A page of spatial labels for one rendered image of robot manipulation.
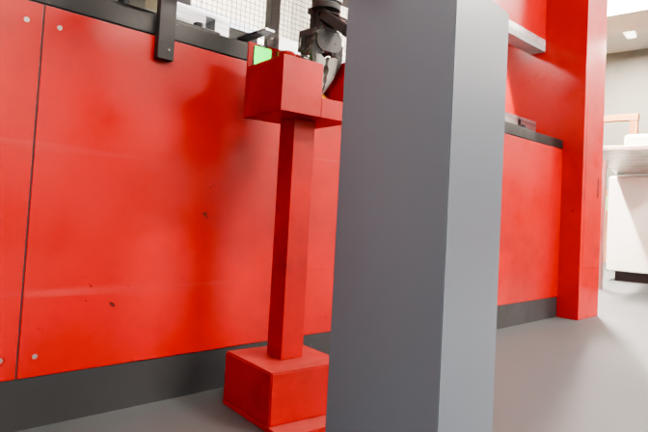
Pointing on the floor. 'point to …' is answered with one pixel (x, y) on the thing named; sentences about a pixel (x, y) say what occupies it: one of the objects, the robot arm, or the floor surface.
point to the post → (273, 6)
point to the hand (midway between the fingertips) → (322, 88)
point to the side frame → (571, 110)
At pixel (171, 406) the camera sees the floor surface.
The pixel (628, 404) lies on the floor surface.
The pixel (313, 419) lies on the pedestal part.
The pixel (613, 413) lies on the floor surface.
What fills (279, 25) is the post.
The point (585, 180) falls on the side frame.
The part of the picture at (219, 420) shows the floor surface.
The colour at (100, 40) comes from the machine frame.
